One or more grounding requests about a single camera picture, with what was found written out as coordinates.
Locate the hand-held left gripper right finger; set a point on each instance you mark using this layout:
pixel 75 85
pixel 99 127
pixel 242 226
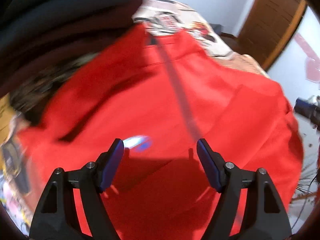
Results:
pixel 207 161

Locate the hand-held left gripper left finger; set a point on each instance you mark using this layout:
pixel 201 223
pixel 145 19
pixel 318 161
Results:
pixel 113 160

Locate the red garment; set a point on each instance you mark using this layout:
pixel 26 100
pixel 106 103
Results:
pixel 155 100

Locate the black patterned folded garment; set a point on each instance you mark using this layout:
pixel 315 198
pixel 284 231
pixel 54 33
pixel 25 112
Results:
pixel 42 87

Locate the dark appliance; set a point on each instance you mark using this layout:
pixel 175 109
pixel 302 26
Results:
pixel 308 110

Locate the brown cardboard envelope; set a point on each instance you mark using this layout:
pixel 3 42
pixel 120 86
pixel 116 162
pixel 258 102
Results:
pixel 5 117

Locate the printed blanket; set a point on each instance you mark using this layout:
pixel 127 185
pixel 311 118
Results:
pixel 190 20

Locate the blue folded garment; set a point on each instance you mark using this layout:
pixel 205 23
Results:
pixel 62 12

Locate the brown wooden door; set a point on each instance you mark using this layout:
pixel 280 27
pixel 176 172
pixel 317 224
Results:
pixel 272 17

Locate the red wall decoration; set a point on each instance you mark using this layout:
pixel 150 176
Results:
pixel 311 57

